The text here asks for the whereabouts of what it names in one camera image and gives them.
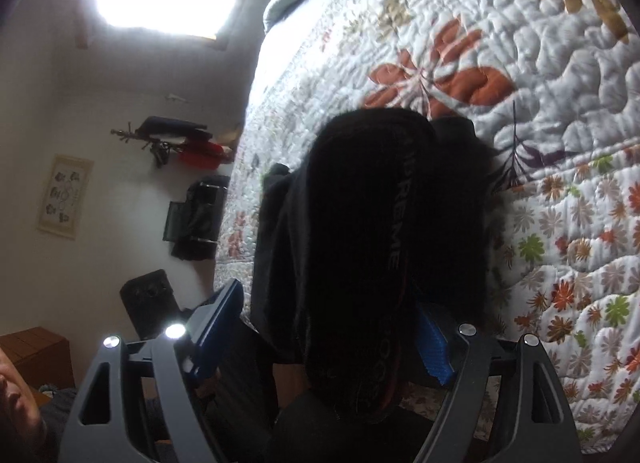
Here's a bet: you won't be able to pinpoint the black metal frame chair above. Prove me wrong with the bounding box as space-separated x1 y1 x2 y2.
163 175 230 261

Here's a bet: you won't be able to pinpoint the wooden coat rack with clothes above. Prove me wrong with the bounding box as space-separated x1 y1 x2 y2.
110 116 234 170

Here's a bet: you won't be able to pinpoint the black pants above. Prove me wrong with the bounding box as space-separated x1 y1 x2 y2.
250 108 491 462

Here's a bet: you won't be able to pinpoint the wooden box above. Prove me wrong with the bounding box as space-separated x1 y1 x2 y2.
0 327 76 389

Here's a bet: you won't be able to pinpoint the framed wall picture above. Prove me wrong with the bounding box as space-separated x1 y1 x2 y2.
37 154 94 240

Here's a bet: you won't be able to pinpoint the floral quilted bedspread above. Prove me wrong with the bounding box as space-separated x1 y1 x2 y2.
215 0 639 455

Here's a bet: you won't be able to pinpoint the person's face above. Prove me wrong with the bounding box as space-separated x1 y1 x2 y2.
1 351 49 462

